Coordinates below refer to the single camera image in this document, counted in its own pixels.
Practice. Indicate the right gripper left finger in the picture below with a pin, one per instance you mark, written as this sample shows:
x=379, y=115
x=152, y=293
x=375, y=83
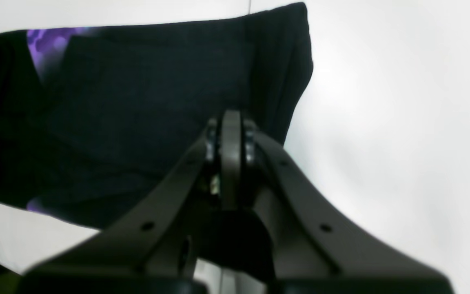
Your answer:
x=153, y=249

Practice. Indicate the black T-shirt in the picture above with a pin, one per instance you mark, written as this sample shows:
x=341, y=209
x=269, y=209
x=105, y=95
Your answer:
x=92, y=119

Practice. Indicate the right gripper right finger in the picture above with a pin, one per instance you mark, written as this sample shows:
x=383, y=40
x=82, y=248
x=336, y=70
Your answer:
x=315, y=248

